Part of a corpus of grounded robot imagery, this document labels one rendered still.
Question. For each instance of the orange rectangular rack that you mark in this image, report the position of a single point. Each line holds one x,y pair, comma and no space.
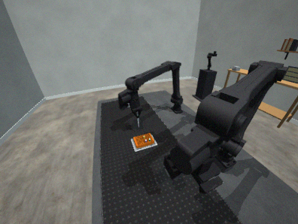
141,139

